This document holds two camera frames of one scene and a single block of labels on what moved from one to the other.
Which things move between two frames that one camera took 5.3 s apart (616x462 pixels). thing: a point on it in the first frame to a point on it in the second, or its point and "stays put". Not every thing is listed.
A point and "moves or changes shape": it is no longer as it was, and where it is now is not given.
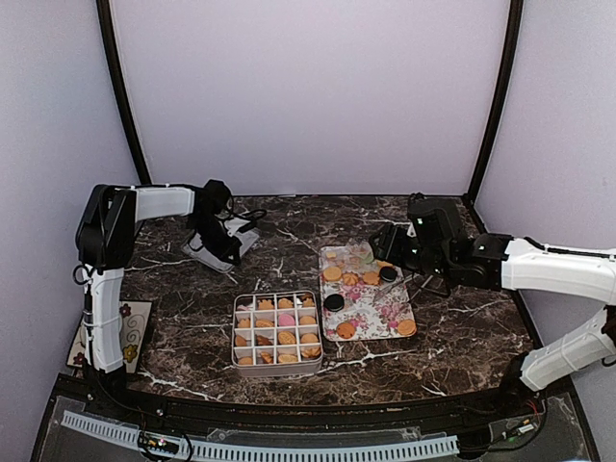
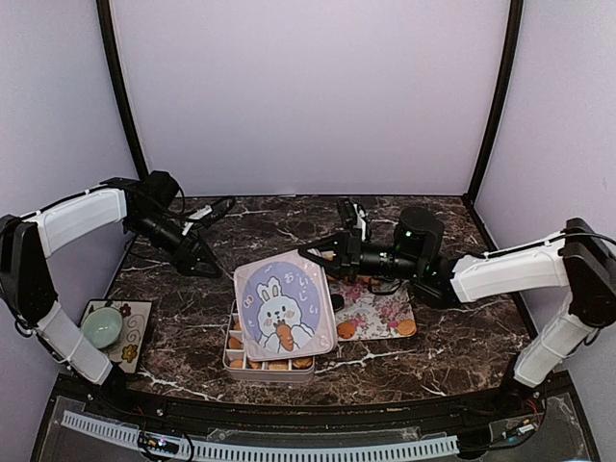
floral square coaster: (135, 317) stays put
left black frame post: (108, 46) stays put
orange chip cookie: (346, 330) stays put
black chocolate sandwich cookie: (334, 302) stays put
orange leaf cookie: (311, 352) to (302, 363)
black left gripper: (224, 252) to (185, 265)
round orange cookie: (407, 327) stays put
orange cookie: (240, 341) moves or changes shape
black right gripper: (389, 248) to (349, 254)
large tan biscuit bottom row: (288, 358) to (278, 366)
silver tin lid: (194, 247) to (287, 308)
